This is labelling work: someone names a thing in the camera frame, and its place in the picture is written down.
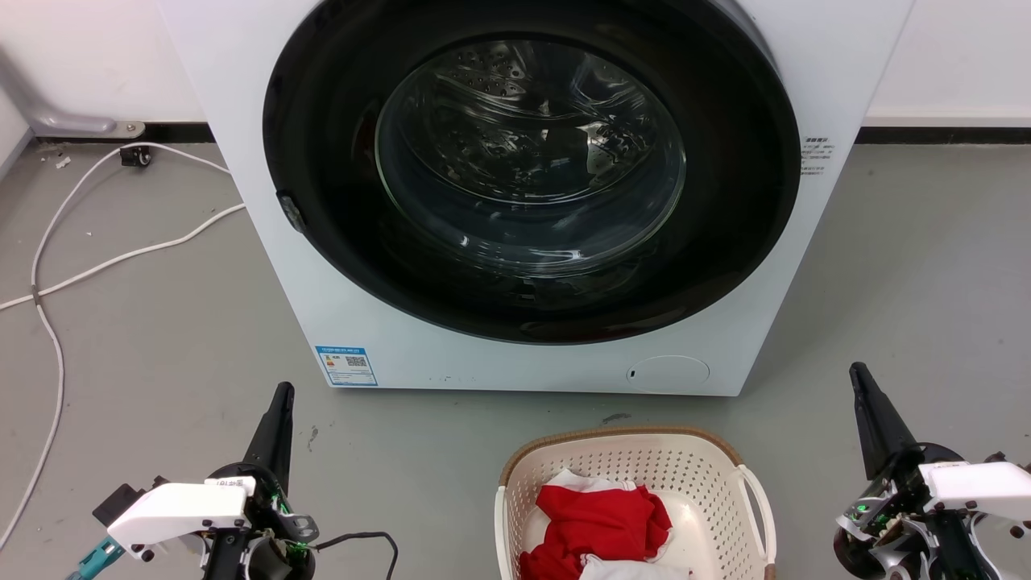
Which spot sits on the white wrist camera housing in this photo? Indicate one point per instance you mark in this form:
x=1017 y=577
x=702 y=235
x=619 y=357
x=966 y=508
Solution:
x=181 y=511
x=979 y=483

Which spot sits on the small printed text label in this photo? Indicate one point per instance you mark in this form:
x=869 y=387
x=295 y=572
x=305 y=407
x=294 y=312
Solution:
x=817 y=156

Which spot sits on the blue energy label sticker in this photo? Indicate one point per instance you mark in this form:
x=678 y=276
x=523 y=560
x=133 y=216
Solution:
x=346 y=366

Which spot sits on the white front-load washing machine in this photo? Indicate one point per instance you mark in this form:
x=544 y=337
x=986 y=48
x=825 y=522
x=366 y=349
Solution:
x=419 y=362

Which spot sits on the black round washer door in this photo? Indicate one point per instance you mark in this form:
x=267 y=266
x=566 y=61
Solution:
x=330 y=209

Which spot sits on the cream plastic laundry basket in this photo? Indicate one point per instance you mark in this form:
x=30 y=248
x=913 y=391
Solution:
x=685 y=467

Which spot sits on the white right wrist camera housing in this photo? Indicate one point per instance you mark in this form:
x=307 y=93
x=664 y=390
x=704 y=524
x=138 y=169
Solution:
x=979 y=483

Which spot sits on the red garment with white trim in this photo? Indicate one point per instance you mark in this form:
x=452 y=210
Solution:
x=600 y=524

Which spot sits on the round white filter cover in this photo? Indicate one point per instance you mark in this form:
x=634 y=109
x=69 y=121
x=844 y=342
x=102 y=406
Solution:
x=668 y=374

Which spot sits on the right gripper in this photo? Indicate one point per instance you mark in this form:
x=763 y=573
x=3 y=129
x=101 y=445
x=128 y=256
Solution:
x=890 y=515

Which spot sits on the grey wall pipe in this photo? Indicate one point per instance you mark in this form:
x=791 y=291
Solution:
x=48 y=117

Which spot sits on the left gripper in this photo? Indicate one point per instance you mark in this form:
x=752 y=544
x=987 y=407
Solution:
x=278 y=532

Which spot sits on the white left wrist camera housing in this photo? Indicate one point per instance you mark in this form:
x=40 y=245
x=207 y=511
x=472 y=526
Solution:
x=181 y=511

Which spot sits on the small black floor plug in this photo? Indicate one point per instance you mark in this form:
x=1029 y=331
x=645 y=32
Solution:
x=136 y=156

